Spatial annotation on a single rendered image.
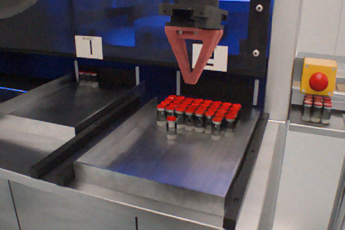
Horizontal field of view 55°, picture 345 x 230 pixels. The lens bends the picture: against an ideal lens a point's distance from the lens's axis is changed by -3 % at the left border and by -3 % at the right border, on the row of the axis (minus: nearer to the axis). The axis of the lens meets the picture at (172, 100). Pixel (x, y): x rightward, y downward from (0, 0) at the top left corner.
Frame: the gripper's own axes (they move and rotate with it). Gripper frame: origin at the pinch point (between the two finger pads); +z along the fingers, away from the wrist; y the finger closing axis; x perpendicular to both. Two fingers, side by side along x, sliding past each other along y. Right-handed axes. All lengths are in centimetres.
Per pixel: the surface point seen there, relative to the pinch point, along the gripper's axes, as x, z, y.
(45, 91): 53, 14, 32
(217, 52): 5.0, -1.2, 35.5
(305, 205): -29, 86, 143
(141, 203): 6.3, 20.3, -0.2
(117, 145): 18.8, 17.8, 14.4
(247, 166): -7.5, 16.0, 12.6
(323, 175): -40, 80, 179
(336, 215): -31, 45, 58
